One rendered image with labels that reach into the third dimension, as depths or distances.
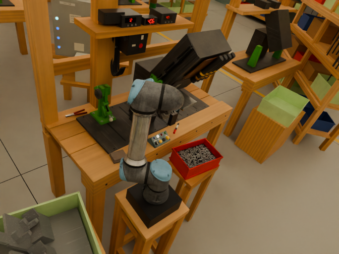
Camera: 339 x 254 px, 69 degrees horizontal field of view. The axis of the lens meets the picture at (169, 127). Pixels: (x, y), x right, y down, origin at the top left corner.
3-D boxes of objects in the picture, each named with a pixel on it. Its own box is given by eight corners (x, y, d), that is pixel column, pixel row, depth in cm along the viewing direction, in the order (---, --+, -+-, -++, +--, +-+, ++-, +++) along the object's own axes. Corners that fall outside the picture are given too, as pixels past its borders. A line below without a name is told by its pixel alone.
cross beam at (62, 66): (181, 50, 242) (184, 41, 236) (49, 77, 159) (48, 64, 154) (178, 48, 244) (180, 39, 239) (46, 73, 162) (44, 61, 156)
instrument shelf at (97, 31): (193, 27, 200) (194, 22, 198) (95, 39, 143) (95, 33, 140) (172, 16, 212) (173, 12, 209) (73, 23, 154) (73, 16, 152)
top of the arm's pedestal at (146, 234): (188, 213, 147) (189, 209, 145) (145, 243, 128) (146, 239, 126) (156, 176, 164) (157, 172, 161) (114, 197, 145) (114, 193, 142)
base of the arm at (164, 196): (174, 193, 139) (177, 183, 133) (155, 209, 130) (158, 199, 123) (155, 177, 146) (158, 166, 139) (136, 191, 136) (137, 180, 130)
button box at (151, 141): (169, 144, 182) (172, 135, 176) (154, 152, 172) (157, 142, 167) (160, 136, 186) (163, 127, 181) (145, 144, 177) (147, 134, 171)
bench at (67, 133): (204, 168, 291) (232, 109, 236) (92, 251, 196) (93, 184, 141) (165, 134, 322) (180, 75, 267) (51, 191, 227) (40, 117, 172)
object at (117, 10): (124, 23, 156) (125, 12, 152) (104, 24, 147) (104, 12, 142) (117, 19, 160) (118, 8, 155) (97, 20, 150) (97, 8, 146)
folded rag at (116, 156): (123, 151, 162) (123, 148, 160) (128, 160, 157) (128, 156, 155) (109, 155, 157) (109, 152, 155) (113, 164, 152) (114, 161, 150)
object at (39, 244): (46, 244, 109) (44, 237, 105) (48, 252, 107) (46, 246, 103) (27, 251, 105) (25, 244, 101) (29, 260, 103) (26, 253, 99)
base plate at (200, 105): (209, 107, 230) (209, 106, 228) (109, 155, 159) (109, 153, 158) (177, 85, 249) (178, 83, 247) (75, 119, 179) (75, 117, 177)
